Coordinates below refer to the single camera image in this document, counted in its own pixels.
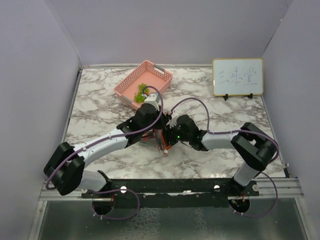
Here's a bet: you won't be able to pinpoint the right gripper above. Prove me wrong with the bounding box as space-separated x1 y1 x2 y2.
157 121 191 147

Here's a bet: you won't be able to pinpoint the clear zip top bag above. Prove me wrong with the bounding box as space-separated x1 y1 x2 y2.
139 129 172 155

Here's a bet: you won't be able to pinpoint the green fake grapes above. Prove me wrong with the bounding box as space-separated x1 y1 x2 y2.
134 83 150 104

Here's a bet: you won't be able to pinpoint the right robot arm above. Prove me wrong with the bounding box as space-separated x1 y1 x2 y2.
161 113 279 196

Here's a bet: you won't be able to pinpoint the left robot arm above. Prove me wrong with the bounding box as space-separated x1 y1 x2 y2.
43 103 169 198

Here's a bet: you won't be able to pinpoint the red fake fruit bunch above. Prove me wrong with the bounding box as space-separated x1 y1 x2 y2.
141 129 163 144

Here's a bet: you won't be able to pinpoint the pink plastic basket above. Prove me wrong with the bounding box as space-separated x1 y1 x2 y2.
114 60 173 110

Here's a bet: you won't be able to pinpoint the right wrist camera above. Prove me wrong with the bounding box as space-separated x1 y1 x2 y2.
167 110 179 129

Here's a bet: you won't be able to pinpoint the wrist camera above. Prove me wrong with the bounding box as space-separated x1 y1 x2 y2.
144 92 161 108
167 110 179 129

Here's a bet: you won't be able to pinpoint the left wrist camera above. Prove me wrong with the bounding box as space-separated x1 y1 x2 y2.
144 92 161 108

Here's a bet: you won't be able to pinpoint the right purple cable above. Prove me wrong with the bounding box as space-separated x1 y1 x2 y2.
169 97 280 218

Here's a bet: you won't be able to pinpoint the purple cable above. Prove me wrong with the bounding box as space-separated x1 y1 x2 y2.
169 97 280 218
44 85 165 220

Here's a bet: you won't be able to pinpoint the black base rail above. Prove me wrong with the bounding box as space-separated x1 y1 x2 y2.
81 178 259 209

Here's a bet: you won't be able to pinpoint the small whiteboard yellow frame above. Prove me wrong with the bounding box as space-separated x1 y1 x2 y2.
212 58 264 99

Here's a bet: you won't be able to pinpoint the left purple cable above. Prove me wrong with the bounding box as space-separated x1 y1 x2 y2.
44 85 165 220

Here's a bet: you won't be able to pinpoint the aluminium frame rail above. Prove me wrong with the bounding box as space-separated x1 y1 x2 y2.
39 177 304 201

